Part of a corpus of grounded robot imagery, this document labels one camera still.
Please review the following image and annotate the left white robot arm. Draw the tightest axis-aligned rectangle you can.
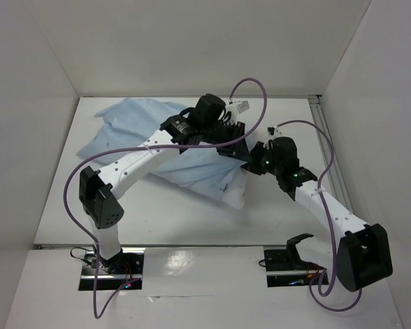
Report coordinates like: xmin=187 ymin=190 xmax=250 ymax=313
xmin=79 ymin=94 xmax=249 ymax=273

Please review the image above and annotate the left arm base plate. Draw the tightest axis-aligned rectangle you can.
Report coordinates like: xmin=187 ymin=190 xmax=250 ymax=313
xmin=70 ymin=247 xmax=145 ymax=291

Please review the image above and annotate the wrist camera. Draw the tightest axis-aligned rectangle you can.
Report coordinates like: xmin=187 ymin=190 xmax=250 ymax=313
xmin=266 ymin=127 xmax=282 ymax=151
xmin=223 ymin=100 xmax=250 ymax=123

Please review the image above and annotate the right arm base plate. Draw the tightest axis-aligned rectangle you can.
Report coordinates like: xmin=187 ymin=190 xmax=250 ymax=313
xmin=258 ymin=245 xmax=324 ymax=288

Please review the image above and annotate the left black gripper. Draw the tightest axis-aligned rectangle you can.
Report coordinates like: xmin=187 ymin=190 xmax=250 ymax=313
xmin=201 ymin=120 xmax=253 ymax=162

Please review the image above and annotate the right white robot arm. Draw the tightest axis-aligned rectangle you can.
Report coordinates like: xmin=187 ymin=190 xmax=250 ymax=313
xmin=245 ymin=137 xmax=393 ymax=292

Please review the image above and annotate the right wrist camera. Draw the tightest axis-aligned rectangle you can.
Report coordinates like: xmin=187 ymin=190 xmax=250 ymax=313
xmin=266 ymin=127 xmax=282 ymax=151

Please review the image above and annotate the white pillow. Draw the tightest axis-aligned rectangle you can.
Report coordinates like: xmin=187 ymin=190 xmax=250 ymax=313
xmin=221 ymin=169 xmax=247 ymax=210

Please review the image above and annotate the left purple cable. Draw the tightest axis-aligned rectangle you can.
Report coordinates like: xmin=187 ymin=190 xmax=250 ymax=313
xmin=63 ymin=78 xmax=268 ymax=319

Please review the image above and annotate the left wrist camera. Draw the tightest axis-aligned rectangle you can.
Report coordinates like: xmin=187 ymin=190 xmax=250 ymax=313
xmin=223 ymin=100 xmax=250 ymax=123

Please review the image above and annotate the light blue pillowcase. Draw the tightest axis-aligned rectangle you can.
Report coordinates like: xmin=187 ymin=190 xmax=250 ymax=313
xmin=77 ymin=98 xmax=244 ymax=202

